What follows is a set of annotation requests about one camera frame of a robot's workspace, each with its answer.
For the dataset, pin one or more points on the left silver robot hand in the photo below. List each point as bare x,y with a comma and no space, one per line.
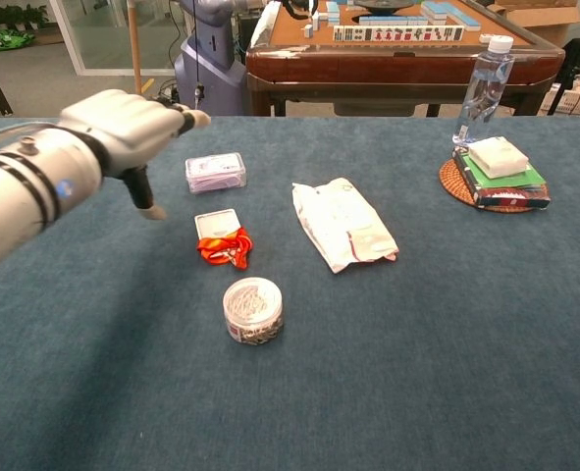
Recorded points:
122,122

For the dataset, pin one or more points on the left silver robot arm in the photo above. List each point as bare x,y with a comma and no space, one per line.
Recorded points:
15,196

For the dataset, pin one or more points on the wooden pole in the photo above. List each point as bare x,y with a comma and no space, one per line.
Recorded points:
135,49

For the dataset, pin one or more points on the clear box of purple picks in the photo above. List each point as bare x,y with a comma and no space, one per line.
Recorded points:
216,172

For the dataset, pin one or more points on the green bag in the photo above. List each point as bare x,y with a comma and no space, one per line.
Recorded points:
10,39

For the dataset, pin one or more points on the green potted plants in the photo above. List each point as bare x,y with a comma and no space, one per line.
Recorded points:
5,17

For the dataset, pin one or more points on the single standing mahjong tile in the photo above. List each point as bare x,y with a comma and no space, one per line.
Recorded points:
308,30

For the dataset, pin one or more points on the clear round paper clip jar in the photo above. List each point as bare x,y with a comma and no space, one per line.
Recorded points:
252,309

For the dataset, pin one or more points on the white plastic packet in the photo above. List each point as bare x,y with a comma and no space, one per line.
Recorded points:
338,221

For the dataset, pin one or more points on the short stack blue mahjong tiles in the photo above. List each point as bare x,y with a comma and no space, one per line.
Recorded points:
333,12

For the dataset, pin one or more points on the wooden mahjong table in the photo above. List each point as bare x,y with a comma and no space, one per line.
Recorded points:
392,64

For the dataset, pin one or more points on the black round dish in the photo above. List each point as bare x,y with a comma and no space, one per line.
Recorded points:
385,4

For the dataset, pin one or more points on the straight row blue mahjong tiles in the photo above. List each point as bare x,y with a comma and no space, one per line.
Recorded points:
392,20

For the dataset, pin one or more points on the row of face-up mahjong tiles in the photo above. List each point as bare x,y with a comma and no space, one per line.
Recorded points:
397,34

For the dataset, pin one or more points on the woven rattan coaster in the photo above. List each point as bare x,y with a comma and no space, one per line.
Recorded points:
454,186

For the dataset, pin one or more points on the diagonal stack blue mahjong tiles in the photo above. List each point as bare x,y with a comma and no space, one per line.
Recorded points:
449,15

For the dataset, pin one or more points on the clear water bottle white cap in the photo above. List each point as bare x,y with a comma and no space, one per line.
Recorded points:
486,88

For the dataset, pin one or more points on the single lying white mahjong tile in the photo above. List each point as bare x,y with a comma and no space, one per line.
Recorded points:
486,37

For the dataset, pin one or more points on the small white box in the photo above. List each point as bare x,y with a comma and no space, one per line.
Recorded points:
498,157

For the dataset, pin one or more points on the stacked books green cover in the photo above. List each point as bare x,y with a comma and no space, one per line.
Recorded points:
510,197

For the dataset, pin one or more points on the green book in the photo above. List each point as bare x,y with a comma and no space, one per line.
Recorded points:
520,179

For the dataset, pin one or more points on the cardboard box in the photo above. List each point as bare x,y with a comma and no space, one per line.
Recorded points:
544,19

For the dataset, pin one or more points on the black tripod stand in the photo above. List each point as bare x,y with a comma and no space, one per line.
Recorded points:
559,93

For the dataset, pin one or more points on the white glass door frame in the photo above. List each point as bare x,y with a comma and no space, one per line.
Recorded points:
71,49

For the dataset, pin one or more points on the purple robot pedestal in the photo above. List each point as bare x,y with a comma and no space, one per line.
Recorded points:
211,73

